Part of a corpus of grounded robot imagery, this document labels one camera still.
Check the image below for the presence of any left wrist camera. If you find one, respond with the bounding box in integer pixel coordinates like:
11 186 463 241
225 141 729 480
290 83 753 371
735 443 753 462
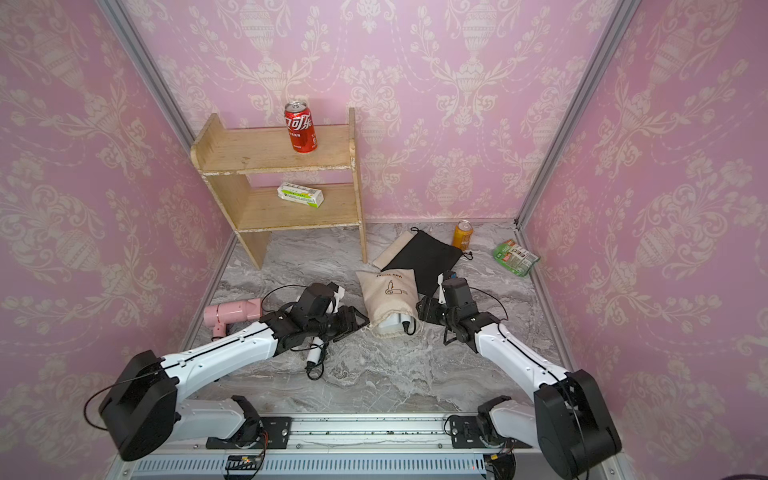
327 282 345 314

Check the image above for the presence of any aluminium front rail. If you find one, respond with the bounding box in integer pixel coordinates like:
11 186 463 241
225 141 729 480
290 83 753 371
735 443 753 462
107 413 558 479

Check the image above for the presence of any white hair dryer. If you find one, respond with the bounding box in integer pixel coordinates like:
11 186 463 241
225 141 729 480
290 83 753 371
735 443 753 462
305 337 328 381
375 313 418 338

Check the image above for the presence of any white green small box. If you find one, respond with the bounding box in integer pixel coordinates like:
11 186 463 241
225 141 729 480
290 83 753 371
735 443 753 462
277 182 324 208

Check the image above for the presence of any beige pouch under black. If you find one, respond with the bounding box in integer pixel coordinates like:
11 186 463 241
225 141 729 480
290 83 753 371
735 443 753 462
372 231 415 270

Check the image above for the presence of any red cola can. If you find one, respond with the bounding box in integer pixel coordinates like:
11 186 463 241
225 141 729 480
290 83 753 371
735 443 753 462
284 100 318 153

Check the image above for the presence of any green snack packet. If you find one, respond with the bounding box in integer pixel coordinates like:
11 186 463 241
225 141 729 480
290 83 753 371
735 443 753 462
493 239 540 277

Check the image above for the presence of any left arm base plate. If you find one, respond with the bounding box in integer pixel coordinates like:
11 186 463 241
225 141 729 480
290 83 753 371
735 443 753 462
205 416 292 450

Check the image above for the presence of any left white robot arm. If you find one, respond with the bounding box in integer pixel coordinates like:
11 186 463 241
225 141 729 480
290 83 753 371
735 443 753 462
98 283 369 461

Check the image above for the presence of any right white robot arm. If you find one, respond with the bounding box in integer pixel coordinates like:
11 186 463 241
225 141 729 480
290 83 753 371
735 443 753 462
418 275 623 479

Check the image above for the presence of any black drawstring pouch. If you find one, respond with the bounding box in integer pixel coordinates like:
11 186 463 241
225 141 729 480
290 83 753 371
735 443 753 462
381 227 473 297

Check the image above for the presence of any beige linen drawstring bag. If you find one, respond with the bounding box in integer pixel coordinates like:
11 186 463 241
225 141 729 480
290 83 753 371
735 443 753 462
356 270 419 338

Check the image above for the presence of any wooden two-tier shelf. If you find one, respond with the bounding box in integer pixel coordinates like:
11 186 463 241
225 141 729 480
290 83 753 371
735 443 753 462
190 107 368 270

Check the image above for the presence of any orange drink can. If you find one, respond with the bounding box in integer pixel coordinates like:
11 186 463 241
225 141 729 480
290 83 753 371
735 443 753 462
452 220 474 251

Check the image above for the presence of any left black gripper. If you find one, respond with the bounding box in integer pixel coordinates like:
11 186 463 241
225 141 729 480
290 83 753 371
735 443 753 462
307 305 374 343

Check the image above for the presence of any pink hair dryer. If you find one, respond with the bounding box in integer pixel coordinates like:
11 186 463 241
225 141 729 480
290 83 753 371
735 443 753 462
203 298 262 340

